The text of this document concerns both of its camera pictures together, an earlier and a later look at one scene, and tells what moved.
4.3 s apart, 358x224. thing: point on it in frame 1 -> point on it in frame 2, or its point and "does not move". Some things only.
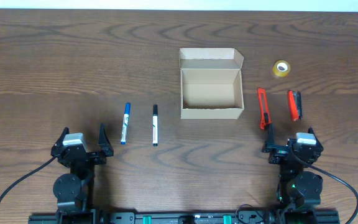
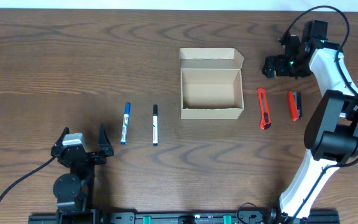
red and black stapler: (296, 104) does not move
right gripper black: (282, 150) -> (272, 66)
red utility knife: (264, 110) does not move
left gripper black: (89, 156) does not move
